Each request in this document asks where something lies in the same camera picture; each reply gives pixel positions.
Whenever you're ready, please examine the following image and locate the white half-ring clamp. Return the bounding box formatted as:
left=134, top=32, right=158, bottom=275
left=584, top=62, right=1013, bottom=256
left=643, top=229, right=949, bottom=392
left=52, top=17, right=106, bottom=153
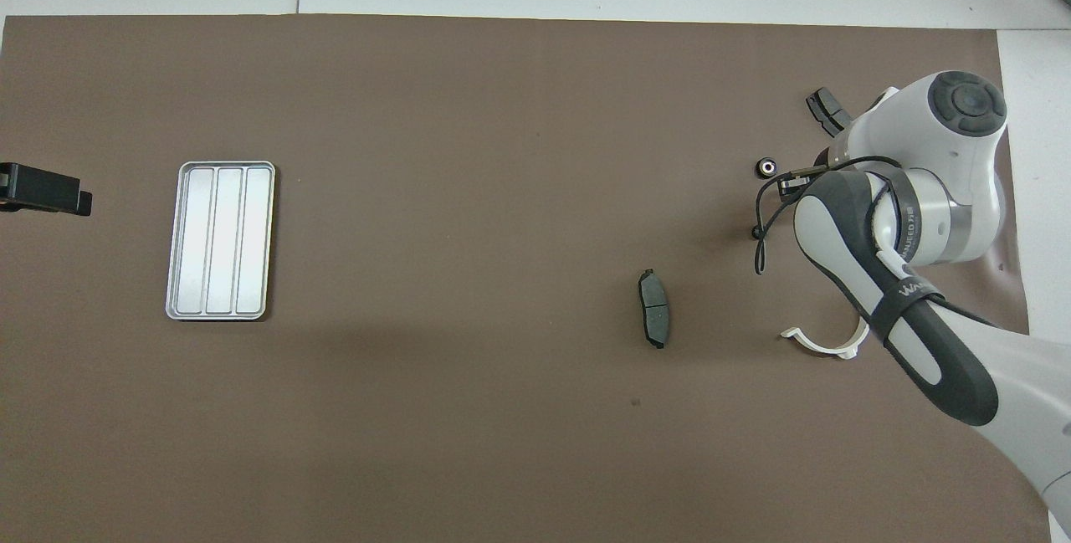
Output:
left=780, top=315, right=871, bottom=360

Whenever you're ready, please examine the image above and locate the silver metal tray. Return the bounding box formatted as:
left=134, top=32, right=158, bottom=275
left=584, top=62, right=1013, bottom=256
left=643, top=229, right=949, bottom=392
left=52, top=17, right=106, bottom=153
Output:
left=165, top=161, right=277, bottom=322

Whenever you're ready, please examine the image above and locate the short wide grey brake pad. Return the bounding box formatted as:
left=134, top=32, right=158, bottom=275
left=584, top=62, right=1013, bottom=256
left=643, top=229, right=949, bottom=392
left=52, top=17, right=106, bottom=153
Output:
left=806, top=87, right=854, bottom=138

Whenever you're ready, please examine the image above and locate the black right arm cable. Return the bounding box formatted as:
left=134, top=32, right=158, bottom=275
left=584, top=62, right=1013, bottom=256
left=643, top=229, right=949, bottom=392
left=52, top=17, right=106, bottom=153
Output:
left=751, top=156, right=997, bottom=326

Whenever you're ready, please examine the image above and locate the brown table mat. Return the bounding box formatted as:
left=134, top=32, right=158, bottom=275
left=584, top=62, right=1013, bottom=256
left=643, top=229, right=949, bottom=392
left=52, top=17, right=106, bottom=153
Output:
left=0, top=13, right=1053, bottom=543

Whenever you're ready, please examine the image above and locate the long narrow grey brake pad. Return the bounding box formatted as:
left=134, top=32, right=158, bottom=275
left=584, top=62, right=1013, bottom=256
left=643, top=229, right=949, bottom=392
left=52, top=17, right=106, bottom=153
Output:
left=638, top=269, right=672, bottom=350

